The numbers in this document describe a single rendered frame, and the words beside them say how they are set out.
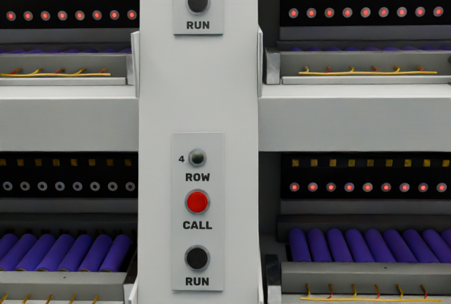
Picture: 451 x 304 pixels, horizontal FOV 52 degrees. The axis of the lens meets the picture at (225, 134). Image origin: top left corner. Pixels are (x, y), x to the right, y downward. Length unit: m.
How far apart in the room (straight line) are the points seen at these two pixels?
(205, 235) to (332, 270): 0.14
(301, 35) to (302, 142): 0.20
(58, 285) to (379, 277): 0.29
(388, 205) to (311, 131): 0.21
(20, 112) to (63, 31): 0.20
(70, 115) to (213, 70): 0.12
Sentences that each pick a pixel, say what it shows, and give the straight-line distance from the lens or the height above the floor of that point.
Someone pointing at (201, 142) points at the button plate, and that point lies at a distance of 0.36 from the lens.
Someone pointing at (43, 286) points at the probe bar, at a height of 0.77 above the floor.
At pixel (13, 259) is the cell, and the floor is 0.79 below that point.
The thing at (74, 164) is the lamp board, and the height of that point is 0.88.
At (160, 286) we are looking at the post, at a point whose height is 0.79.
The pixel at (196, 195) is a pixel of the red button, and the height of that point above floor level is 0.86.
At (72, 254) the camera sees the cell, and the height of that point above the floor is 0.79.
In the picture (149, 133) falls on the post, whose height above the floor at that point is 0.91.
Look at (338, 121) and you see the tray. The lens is 0.37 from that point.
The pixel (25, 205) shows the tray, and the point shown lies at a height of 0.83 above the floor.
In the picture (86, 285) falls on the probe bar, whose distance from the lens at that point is 0.44.
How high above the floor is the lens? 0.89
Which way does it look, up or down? 2 degrees up
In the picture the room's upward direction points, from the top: straight up
